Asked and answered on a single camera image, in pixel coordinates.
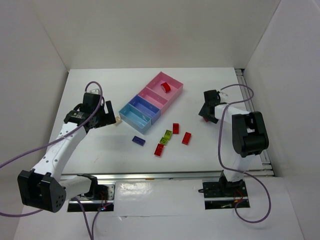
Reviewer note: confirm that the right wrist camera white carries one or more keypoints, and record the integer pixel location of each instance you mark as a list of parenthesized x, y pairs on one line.
[(223, 95)]

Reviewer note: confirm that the purple lego plate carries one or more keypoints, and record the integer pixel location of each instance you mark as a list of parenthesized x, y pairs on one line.
[(138, 140)]

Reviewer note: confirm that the upper green lego brick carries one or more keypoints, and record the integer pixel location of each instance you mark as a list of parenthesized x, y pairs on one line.
[(168, 134)]

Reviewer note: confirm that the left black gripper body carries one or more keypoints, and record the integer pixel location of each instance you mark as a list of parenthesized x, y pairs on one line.
[(106, 116)]

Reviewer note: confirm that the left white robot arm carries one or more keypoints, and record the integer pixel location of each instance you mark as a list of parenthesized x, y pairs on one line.
[(42, 187)]

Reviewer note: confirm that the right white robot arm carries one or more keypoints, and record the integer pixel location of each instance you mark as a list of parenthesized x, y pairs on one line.
[(248, 134)]

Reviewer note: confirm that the green lego brick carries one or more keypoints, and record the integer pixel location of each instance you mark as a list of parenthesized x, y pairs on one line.
[(168, 134), (163, 141)]

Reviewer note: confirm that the lower green lego brick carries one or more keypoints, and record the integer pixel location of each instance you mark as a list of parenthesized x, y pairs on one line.
[(163, 141)]

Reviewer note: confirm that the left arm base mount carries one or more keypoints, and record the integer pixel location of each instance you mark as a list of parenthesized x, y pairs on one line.
[(103, 199)]

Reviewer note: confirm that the tan lego brick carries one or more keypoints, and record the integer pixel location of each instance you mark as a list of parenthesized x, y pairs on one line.
[(118, 121)]

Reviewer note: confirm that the small pink container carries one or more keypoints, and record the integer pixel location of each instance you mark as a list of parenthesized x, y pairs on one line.
[(152, 97)]

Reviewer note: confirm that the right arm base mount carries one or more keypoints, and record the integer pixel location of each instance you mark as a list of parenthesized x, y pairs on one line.
[(216, 196)]

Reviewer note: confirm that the purple blue container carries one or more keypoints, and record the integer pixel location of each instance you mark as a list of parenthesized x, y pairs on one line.
[(146, 108)]

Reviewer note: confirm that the light blue container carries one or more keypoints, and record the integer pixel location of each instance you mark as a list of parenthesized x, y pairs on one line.
[(135, 118)]

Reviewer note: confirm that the large pink container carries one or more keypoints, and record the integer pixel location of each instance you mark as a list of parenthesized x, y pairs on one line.
[(176, 88)]

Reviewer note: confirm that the red round flower lego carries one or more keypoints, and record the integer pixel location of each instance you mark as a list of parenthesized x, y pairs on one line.
[(165, 87)]

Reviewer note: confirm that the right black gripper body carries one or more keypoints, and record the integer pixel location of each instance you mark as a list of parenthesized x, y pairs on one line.
[(207, 113)]

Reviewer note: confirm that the aluminium front rail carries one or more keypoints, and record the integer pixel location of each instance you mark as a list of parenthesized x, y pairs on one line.
[(158, 176)]

